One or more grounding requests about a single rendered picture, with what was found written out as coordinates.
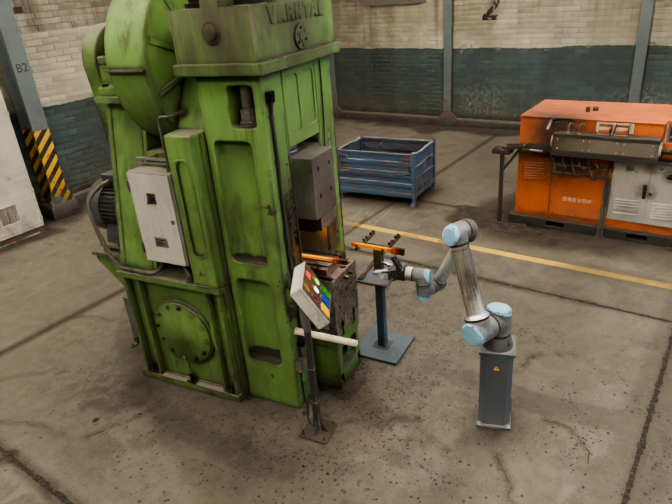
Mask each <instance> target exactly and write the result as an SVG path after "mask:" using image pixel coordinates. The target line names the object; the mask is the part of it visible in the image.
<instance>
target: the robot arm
mask: <svg viewBox="0 0 672 504"><path fill-rule="evenodd" d="M477 235H478V226H477V224H476V223H475V222H474V221H473V220H471V219H462V220H460V221H458V222H455V223H453V224H450V225H448V226H447V227H445V228H444V230H443V232H442V238H443V241H444V243H445V244H446V245H448V246H449V248H450V250H449V252H448V254H447V256H446V257H445V259H444V261H443V263H442V264H441V266H440V268H439V270H438V272H437V273H436V275H435V276H434V278H433V273H432V271H431V270H429V269H422V268H415V267H407V268H403V266H402V265H401V263H400V261H399V260H398V258H397V256H396V255H393V256H392V257H391V260H392V262H393V263H388V262H381V264H384V265H385V266H386V269H383V270H375V271H374V273H378V274H379V277H380V278H383V277H384V275H387V274H388V280H390V279H392V278H393V279H394V280H391V281H396V280H400V281H405V280H408V281H415V282H416V296H417V299H418V300H420V301H429V300H430V298H431V297H430V296H431V295H433V294H435V293H437V292H439V291H441V290H443V289H445V288H446V287H447V285H448V279H449V277H450V276H451V274H452V272H453V271H454V269H455V271H456V275H457V279H458V283H459V287H460V291H461V295H462V299H463V303H464V307H465V311H466V315H465V317H464V321H465V325H463V327H462V329H461V332H462V335H463V338H464V339H465V340H466V342H468V343H469V344H470V345H472V346H480V345H483V347H484V348H485V349H487V350H489V351H492V352H496V353H503V352H507V351H510V350H511V349H512V348H513V339H512V336H511V322H512V309H511V308H510V307H509V306H508V305H506V304H504V303H498V302H494V303H491V304H488V305H487V308H486V309H487V311H486V310H485V308H484V304H483V300H482V296H481V292H480V288H479V284H478V280H477V275H476V271H475V267H474V263H473V259H472V255H471V251H470V247H469V244H470V242H473V241H474V240H475V239H476V237H477Z"/></svg>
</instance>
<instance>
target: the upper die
mask: <svg viewBox="0 0 672 504"><path fill-rule="evenodd" d="M334 220H335V209H334V207H333V208H332V209H331V210H329V211H328V212H327V213H326V214H325V215H323V216H322V217H321V218H320V219H318V220H310V219H301V218H298V224H299V228H301V229H309V230H318V231H323V230H324V229H325V228H326V227H328V226H329V225H330V224H331V223H332V222H333V221H334Z"/></svg>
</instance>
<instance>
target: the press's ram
mask: <svg viewBox="0 0 672 504"><path fill-rule="evenodd" d="M297 147H298V151H296V152H294V153H289V154H290V155H291V163H292V172H293V180H294V189H295V198H296V206H297V215H298V218H301V219H310V220H318V219H320V218H321V217H322V216H323V215H325V214H326V213H327V212H328V211H329V210H331V209H332V208H333V207H334V206H335V205H337V193H336V181H335V169H334V157H333V147H331V146H311V145H297Z"/></svg>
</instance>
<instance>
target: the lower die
mask: <svg viewBox="0 0 672 504"><path fill-rule="evenodd" d="M302 254H309V255H316V256H324V257H331V258H335V257H337V258H339V256H332V255H325V254H323V255H322V254H318V253H311V252H303V251H302ZM302 258H303V262H308V266H309V267H310V268H311V264H312V263H314V266H313V264H312V271H313V272H314V274H316V275H317V264H320V267H319V265H318V274H319V275H323V276H330V275H331V274H332V273H333V272H334V271H335V270H336V269H337V268H338V267H339V264H336V263H335V264H333V261H329V260H322V259H315V258H308V257H302Z"/></svg>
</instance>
